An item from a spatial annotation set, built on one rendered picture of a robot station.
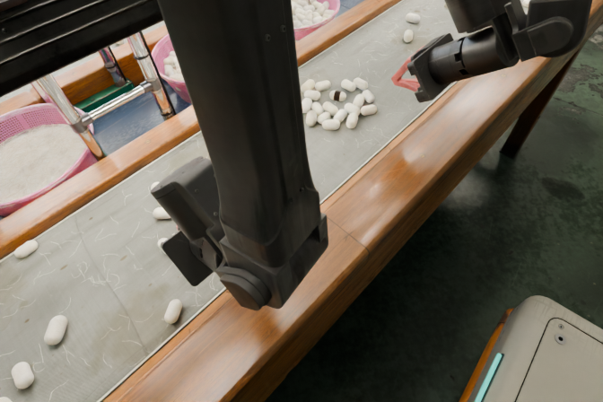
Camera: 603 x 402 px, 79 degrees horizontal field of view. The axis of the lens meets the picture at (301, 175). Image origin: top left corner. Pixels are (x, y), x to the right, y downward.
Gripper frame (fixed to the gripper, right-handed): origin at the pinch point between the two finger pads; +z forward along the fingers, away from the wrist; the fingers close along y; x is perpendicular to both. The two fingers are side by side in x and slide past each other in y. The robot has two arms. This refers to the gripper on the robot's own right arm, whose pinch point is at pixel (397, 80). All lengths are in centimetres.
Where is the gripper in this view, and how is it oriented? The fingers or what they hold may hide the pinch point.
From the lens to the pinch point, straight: 67.8
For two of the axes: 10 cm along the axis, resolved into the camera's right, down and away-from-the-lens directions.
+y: -7.0, 5.9, -4.1
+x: 5.1, 8.1, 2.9
